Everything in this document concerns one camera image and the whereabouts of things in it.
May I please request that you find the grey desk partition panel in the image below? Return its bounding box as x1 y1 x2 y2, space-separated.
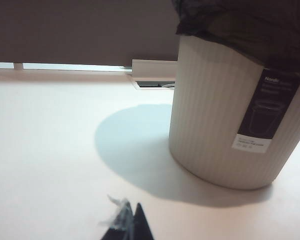
0 0 181 70

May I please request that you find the black white product label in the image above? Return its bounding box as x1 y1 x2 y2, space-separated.
231 67 300 154

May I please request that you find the clear tape scrap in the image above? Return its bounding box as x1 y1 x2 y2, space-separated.
97 194 134 232

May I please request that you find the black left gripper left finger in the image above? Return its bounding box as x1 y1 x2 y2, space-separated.
101 219 131 240

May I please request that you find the black garbage bag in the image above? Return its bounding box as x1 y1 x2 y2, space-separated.
171 0 300 80

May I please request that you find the white ribbed trash can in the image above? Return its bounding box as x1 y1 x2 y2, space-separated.
168 34 300 191

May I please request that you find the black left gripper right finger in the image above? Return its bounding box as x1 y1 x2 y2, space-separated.
132 202 154 240

